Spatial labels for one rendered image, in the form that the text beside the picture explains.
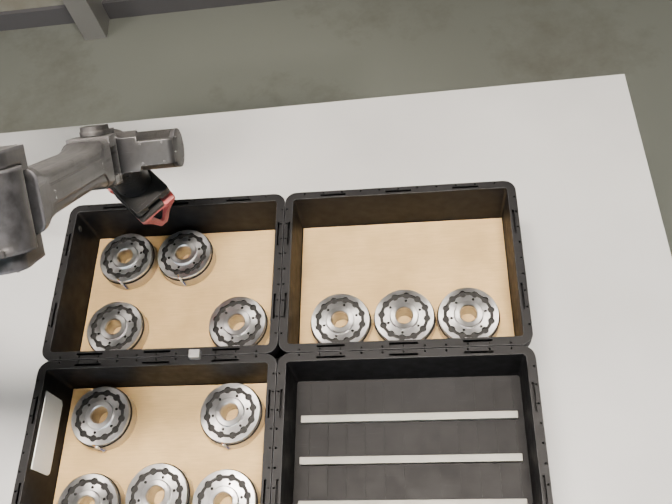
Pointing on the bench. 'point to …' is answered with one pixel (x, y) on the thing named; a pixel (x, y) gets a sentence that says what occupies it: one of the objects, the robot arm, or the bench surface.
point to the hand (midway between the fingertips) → (151, 209)
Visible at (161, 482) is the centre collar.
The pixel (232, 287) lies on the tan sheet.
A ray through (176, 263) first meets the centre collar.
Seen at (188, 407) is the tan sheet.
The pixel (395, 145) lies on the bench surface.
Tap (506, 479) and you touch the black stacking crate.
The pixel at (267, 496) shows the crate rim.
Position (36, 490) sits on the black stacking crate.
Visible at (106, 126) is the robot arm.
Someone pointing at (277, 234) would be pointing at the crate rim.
